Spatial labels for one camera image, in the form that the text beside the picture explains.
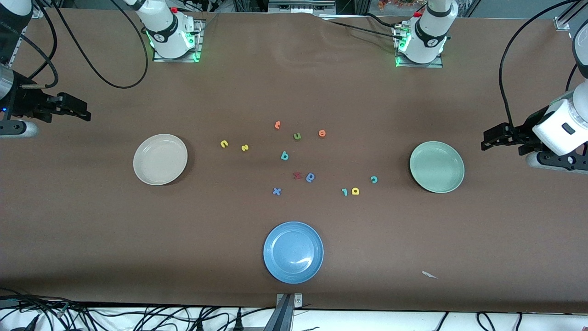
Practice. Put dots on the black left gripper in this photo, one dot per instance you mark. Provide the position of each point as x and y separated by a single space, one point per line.
528 126

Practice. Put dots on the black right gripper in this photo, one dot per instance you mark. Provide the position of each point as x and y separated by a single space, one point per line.
26 102

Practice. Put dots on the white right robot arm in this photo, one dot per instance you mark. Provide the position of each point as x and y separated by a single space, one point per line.
167 32

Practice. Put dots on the green round plate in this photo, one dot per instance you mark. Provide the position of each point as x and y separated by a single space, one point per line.
436 167

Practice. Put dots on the beige round plate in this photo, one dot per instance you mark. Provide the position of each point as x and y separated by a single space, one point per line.
160 159

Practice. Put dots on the white paper scrap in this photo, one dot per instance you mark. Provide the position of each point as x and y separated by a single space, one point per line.
429 274

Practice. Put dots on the orange patterned object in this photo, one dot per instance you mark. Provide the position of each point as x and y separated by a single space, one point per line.
395 3

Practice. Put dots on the blue foam letter a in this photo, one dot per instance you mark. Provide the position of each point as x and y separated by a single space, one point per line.
313 178

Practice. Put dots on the blue round plate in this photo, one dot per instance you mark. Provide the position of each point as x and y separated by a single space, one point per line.
293 253

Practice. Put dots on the grey metal box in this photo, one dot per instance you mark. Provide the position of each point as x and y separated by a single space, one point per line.
298 7

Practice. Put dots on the black power plug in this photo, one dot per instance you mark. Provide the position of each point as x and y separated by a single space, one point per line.
238 324

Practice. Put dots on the aluminium side rail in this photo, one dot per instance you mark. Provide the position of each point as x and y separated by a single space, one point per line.
14 55

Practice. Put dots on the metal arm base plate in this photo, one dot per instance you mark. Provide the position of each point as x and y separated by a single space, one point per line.
161 59
436 65

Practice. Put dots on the aluminium frame profile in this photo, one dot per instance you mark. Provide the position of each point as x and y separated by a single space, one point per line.
40 13
561 23

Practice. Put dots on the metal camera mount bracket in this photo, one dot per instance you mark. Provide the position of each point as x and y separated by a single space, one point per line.
297 301

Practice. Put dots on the black camera pole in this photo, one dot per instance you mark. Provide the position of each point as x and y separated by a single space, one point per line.
281 317

